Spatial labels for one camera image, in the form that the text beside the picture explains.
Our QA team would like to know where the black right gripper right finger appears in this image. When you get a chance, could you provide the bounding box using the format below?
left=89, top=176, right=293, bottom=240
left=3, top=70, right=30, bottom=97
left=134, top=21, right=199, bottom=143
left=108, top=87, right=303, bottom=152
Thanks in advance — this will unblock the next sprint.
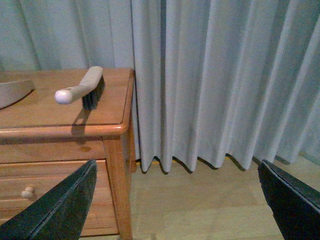
left=258, top=160, right=320, bottom=240

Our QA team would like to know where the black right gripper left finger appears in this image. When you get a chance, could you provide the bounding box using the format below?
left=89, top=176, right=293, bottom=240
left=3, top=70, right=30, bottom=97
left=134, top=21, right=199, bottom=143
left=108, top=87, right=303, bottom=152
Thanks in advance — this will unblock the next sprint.
left=0, top=159, right=97, bottom=240

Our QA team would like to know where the beige hand brush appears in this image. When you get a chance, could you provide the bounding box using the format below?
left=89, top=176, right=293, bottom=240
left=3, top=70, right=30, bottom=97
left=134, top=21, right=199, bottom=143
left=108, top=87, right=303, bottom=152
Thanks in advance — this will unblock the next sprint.
left=54, top=66, right=105, bottom=111

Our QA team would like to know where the beige plastic dustpan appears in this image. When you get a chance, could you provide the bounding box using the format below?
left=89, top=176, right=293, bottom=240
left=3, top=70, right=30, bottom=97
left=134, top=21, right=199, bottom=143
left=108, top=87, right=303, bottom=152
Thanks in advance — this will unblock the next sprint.
left=0, top=79, right=35, bottom=109

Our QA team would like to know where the wooden drawer knob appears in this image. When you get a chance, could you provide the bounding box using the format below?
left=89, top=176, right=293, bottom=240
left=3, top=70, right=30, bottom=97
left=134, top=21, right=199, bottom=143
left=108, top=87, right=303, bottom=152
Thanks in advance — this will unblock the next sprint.
left=20, top=186, right=35, bottom=199

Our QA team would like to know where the wooden nightstand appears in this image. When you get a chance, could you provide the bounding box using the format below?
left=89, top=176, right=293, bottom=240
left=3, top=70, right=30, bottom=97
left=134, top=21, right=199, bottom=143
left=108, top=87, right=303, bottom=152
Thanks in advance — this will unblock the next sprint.
left=0, top=68, right=135, bottom=240

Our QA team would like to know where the light grey curtain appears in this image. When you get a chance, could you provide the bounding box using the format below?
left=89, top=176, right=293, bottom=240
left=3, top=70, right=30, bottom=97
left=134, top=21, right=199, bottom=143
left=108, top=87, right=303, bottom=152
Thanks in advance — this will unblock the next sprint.
left=0, top=0, right=320, bottom=172

